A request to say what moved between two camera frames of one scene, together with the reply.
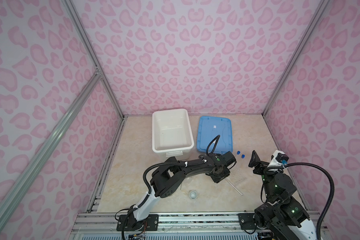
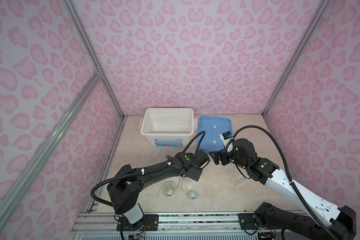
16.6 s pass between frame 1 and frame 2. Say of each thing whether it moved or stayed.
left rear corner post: stayed
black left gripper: moved
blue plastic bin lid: stayed
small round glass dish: stayed
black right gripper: moved
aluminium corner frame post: stayed
